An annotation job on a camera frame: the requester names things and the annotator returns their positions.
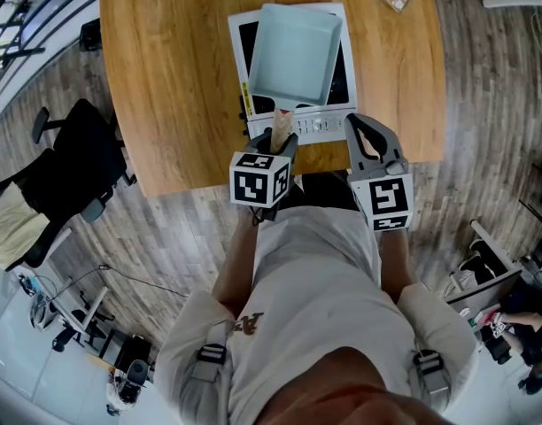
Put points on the person's white shirt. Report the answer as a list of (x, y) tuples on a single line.
[(315, 290)]

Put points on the person's black trousers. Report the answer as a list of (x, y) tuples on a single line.
[(328, 190)]

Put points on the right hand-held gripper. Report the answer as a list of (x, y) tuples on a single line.
[(386, 197)]

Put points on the black waste bin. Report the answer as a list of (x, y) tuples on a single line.
[(90, 34)]

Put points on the black office chair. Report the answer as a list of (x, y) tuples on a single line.
[(76, 166)]

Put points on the person's face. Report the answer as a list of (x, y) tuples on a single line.
[(342, 392)]

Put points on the black metal railing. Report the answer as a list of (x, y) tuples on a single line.
[(23, 38)]

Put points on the white induction cooktop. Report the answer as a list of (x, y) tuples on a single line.
[(319, 126)]

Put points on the white headset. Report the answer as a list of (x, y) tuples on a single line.
[(41, 312)]

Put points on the white desk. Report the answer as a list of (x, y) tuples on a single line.
[(72, 299)]

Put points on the black round appliance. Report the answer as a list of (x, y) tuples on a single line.
[(131, 383)]

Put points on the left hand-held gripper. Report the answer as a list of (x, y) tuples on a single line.
[(253, 184)]

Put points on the light blue square pan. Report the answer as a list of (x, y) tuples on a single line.
[(293, 56)]

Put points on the person's left forearm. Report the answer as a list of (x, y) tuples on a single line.
[(237, 264)]

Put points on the person's right forearm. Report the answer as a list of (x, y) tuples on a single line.
[(397, 264)]

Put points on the black bag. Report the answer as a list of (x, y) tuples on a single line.
[(479, 259)]

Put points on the cream cloth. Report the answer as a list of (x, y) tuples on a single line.
[(14, 233)]

